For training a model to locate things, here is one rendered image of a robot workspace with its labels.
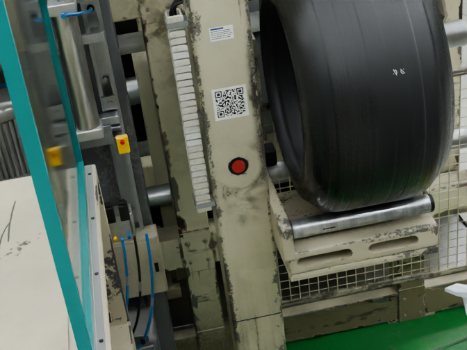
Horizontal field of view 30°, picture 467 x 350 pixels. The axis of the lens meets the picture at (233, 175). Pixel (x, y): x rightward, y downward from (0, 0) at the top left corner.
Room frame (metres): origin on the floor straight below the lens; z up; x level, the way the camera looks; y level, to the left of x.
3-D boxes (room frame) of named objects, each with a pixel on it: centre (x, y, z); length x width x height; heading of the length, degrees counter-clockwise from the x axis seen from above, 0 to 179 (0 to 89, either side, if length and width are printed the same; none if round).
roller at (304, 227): (1.68, -0.28, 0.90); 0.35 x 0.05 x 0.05; 96
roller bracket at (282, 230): (1.80, -0.08, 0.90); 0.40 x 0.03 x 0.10; 6
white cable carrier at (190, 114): (1.73, 0.07, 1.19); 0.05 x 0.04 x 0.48; 6
